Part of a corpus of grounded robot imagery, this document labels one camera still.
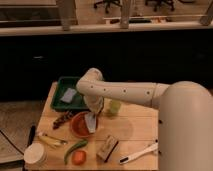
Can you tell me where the light grey towel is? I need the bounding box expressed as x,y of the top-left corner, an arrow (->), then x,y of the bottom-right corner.
84,112 -> 97,133

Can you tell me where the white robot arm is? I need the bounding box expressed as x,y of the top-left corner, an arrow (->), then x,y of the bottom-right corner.
76,68 -> 213,171

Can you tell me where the red orange bowl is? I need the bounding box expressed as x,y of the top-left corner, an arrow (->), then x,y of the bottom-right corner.
69,111 -> 96,138

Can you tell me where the small green cup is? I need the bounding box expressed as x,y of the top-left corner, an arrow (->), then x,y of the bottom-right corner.
108,100 -> 121,116

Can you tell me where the green plastic tray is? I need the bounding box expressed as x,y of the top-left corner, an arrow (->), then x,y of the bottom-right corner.
51,76 -> 87,112

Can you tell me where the grey sponge cloth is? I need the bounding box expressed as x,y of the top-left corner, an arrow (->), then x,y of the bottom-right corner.
61,88 -> 77,103

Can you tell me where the dark red dried pepper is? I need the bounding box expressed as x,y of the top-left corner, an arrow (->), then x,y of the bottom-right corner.
53,111 -> 73,129

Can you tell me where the wooden block brush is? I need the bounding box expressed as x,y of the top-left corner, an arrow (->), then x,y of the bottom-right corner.
96,135 -> 118,162

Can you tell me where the green chili pepper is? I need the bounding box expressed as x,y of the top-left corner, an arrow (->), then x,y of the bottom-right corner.
64,139 -> 88,165

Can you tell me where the orange tomato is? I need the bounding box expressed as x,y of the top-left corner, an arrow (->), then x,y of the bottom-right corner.
72,150 -> 86,165

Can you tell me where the yellow banana peel toy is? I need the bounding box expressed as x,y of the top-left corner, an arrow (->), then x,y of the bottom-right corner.
38,133 -> 67,148

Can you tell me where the white dish brush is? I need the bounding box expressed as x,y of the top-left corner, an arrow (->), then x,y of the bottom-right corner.
119,142 -> 158,165

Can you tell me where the black cable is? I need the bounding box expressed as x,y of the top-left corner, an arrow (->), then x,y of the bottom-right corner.
0,129 -> 25,156

